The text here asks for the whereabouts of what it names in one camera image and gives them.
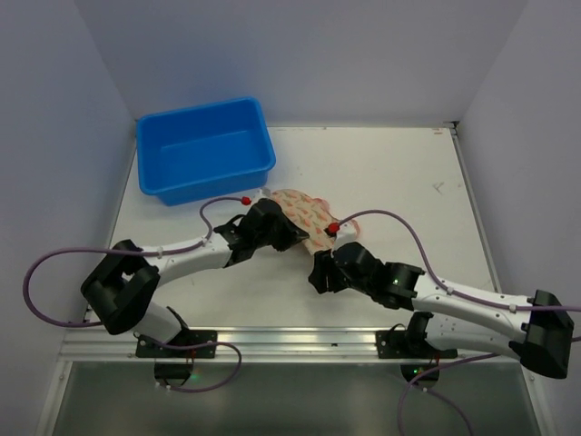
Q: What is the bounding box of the floral mesh laundry bag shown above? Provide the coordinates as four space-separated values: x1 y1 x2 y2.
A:
270 189 339 256

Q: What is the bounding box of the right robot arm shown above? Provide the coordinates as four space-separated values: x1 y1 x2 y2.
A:
309 243 574 379

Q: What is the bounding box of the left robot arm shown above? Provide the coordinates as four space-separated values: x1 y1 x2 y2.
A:
81 198 309 344

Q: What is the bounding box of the blue plastic bin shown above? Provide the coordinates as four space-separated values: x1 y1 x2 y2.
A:
136 97 276 206

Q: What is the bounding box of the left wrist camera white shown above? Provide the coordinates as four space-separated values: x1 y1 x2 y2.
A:
251 186 273 204

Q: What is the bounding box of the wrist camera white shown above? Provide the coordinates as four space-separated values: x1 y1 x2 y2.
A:
325 221 359 250
251 186 273 204

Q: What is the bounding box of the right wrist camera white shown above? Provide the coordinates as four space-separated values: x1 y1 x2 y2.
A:
325 221 359 250

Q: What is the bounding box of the aluminium mounting rail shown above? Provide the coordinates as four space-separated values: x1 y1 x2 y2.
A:
58 324 455 364

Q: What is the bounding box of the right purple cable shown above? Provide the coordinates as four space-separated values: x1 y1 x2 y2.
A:
335 208 581 436

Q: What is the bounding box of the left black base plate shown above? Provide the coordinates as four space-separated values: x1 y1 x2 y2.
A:
135 330 218 359

